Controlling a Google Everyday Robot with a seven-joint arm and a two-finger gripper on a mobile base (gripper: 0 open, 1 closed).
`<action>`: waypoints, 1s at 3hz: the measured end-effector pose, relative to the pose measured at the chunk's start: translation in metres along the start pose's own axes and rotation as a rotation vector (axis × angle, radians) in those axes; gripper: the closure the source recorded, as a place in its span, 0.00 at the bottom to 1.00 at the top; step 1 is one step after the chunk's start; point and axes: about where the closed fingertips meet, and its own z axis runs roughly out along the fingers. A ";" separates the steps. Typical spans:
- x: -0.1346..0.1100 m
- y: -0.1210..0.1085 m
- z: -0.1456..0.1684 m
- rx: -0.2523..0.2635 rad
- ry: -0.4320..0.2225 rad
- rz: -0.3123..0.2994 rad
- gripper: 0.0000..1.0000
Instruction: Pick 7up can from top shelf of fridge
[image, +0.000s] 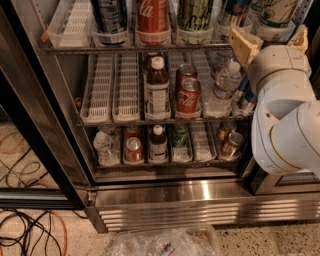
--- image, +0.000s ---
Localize red can bottom front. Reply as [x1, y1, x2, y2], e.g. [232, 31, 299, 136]
[125, 137, 142, 162]

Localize blue pepsi can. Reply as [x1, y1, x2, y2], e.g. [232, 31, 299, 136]
[91, 0, 128, 45]

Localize green tall can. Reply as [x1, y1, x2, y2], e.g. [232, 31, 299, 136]
[177, 0, 214, 44]

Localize clear water bottle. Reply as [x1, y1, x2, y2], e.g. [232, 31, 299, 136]
[93, 131, 119, 167]
[209, 62, 242, 118]

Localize bottom wire shelf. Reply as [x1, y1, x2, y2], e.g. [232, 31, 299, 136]
[96, 158, 240, 170]

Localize front bronze can bottom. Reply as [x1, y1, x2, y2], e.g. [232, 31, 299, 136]
[221, 132, 244, 158]

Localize open left fridge door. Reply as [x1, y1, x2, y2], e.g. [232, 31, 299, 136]
[0, 0, 87, 209]

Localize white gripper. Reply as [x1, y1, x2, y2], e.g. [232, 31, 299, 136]
[228, 24, 315, 100]

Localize rear red coke can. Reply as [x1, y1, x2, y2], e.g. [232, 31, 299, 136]
[176, 63, 198, 87]

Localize red coke can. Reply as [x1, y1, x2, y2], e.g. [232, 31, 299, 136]
[176, 78, 201, 114]
[176, 63, 198, 87]

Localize blue red bull can top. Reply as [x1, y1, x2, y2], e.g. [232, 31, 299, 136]
[218, 0, 253, 41]

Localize bronze can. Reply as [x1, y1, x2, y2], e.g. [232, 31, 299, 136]
[221, 132, 244, 158]
[216, 119, 237, 143]

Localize clear water bottle bottom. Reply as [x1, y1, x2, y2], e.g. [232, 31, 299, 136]
[93, 131, 119, 167]

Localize middle wire shelf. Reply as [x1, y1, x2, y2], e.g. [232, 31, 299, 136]
[77, 115, 253, 127]

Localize brown tea bottle middle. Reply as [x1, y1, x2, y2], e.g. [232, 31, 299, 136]
[146, 56, 169, 115]

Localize top wire shelf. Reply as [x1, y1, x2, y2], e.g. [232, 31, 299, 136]
[44, 43, 232, 55]

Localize rear blue red bull can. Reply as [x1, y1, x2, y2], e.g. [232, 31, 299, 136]
[233, 76, 250, 102]

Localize brown tea bottle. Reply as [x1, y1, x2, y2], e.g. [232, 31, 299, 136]
[149, 125, 167, 162]
[146, 56, 169, 115]

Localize clear water bottle middle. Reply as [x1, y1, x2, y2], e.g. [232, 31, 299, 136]
[209, 62, 242, 118]

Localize empty white tray left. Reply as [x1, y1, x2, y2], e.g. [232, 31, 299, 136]
[80, 54, 113, 124]

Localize brown tea bottle bottom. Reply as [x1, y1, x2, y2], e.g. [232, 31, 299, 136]
[149, 125, 167, 162]

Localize tall red coca-cola can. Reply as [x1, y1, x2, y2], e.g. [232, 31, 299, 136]
[137, 0, 169, 45]

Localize wire shelf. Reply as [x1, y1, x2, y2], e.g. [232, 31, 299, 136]
[77, 115, 253, 127]
[44, 43, 232, 55]
[96, 158, 240, 170]

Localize stainless steel display fridge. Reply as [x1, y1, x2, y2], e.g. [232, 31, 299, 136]
[6, 0, 320, 234]

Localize front blue red bull can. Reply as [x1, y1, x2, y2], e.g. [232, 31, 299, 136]
[240, 89, 257, 112]

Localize blue red bull can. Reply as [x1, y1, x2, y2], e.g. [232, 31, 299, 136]
[218, 0, 253, 41]
[240, 89, 257, 112]
[233, 76, 250, 102]

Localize rear bronze can bottom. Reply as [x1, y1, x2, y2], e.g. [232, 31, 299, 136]
[216, 119, 237, 143]

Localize empty clear top tray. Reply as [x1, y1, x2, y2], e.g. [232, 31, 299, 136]
[47, 0, 93, 49]

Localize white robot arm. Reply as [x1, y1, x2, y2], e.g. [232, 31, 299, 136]
[228, 25, 320, 177]

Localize green can bottom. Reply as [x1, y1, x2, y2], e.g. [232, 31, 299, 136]
[173, 123, 189, 148]

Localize white green 7up can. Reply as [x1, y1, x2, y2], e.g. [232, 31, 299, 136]
[259, 0, 299, 28]

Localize clear plastic bin on floor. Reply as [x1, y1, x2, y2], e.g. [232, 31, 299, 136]
[107, 224, 221, 256]

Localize tangled black orange cables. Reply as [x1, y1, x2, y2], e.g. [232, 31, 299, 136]
[0, 129, 88, 256]

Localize empty white tray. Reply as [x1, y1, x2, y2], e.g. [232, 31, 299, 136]
[112, 53, 140, 123]
[190, 123, 216, 162]
[80, 54, 113, 124]

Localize front red coke can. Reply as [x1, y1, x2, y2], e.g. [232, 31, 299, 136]
[176, 78, 201, 114]

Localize empty white tray bottom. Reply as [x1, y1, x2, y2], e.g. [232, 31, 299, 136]
[190, 123, 216, 162]

